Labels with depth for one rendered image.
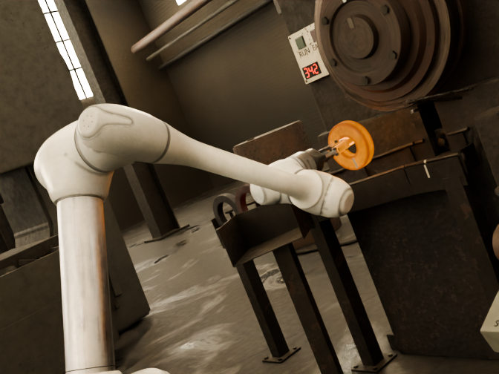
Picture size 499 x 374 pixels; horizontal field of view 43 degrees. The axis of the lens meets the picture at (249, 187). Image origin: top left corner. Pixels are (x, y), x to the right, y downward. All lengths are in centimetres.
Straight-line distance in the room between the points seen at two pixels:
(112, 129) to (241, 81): 1054
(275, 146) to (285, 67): 633
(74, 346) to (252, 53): 1028
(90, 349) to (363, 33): 109
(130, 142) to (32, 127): 274
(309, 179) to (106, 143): 54
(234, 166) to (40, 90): 276
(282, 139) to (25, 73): 182
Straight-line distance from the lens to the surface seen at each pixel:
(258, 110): 1169
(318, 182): 161
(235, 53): 1177
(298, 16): 230
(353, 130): 196
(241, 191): 260
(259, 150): 468
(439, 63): 182
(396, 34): 177
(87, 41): 892
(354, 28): 184
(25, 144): 402
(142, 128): 136
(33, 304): 368
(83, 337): 137
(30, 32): 429
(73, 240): 140
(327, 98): 230
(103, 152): 136
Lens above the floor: 101
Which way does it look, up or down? 5 degrees down
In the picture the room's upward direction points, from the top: 22 degrees counter-clockwise
